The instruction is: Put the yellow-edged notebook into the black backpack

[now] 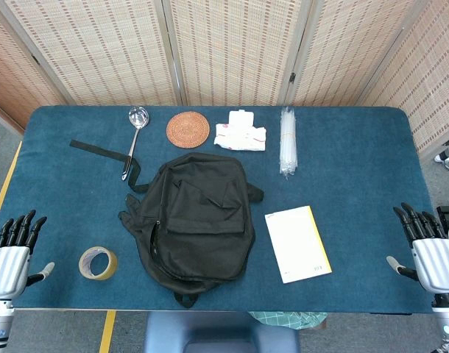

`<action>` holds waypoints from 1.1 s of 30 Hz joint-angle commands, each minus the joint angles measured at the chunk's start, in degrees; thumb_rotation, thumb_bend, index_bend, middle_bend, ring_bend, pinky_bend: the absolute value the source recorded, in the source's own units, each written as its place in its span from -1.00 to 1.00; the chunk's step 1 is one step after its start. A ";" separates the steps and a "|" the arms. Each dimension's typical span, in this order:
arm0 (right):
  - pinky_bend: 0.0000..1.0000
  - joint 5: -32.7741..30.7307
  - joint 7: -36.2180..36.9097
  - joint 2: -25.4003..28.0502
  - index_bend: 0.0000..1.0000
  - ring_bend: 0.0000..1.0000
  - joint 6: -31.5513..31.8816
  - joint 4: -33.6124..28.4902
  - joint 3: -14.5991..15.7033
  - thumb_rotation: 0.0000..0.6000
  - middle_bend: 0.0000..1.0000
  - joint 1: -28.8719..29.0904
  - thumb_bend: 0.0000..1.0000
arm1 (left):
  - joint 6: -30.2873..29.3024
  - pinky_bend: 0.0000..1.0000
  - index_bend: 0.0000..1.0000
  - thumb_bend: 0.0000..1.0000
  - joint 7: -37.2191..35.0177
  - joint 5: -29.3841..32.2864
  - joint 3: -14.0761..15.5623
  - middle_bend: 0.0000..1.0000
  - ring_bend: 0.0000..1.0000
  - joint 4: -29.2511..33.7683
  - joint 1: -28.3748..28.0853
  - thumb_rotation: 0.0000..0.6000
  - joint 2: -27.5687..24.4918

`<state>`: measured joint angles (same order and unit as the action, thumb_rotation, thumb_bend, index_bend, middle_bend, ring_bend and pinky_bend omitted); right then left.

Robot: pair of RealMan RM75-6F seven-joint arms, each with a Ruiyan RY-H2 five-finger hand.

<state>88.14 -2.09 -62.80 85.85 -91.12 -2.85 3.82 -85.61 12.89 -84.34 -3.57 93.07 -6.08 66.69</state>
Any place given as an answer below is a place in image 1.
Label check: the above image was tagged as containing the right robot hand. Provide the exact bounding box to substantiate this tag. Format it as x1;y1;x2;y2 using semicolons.
386;202;449;295

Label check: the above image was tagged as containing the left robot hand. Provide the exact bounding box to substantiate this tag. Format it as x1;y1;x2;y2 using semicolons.
0;209;56;299

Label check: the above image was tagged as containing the white and yellow booklet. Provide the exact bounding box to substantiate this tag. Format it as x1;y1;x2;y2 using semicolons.
264;204;333;285

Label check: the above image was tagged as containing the black backpack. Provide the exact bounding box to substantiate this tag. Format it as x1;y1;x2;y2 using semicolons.
69;139;265;309

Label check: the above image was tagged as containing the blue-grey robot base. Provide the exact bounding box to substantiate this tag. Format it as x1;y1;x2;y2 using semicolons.
143;311;301;353

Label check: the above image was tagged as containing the yellow tape roll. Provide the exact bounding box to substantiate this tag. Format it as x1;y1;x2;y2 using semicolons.
78;245;119;281

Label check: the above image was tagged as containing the blue table cloth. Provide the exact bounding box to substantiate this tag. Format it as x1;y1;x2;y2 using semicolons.
0;105;448;315

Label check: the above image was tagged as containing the green checked cloth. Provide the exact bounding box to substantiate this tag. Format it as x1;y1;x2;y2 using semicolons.
248;311;328;330

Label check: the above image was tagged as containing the bundle of clear straws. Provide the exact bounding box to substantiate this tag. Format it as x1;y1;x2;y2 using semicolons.
279;105;299;180

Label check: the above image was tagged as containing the metal ladle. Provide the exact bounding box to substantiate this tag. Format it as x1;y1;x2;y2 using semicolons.
121;106;151;182

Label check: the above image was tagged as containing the round woven coaster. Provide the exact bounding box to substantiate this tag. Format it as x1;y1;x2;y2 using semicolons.
166;111;211;150

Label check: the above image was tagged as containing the white wet wipes pack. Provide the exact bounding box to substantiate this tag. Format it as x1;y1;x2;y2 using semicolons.
213;109;267;152

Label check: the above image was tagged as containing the woven folding screen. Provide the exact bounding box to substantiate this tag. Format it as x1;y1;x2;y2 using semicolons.
0;0;449;155

